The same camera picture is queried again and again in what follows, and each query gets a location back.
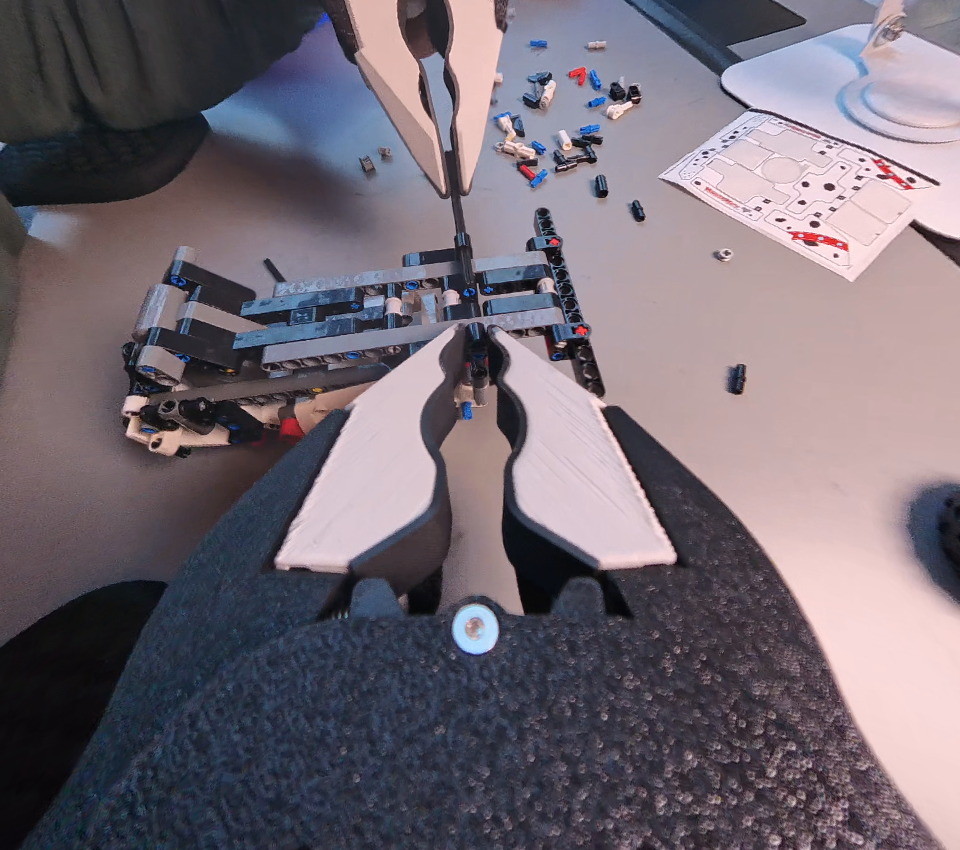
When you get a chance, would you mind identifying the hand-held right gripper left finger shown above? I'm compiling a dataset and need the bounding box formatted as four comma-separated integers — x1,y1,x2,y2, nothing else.
273,324,463,577

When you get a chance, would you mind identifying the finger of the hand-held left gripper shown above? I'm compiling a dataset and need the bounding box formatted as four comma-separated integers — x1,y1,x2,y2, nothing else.
326,0,454,199
428,0,504,199

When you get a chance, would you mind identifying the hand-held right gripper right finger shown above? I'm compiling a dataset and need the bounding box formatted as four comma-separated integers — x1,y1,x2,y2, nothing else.
488,324,681,572

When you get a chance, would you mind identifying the toy vehicle chassis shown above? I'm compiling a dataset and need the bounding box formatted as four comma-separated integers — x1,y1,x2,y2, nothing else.
120,206,609,458

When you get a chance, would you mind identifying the long black axle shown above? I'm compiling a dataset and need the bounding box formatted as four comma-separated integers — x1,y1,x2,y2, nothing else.
447,183,475,329

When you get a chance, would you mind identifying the grey desk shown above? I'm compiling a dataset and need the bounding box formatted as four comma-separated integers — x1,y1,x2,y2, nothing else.
0,0,960,850

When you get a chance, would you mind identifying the black desk mat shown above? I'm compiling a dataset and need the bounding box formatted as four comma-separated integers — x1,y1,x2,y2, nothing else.
597,0,811,74

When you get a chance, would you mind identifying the pile of small building parts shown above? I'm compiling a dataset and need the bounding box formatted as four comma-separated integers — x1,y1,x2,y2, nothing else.
357,30,649,224

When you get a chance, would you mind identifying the white flat board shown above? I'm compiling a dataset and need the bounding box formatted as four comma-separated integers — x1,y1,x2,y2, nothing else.
720,23,960,244

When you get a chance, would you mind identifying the white sticker sheet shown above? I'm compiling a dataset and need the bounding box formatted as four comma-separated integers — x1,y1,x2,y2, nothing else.
660,108,939,281

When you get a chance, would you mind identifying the black toy tire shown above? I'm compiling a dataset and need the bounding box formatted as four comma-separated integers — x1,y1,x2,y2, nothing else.
908,483,960,599

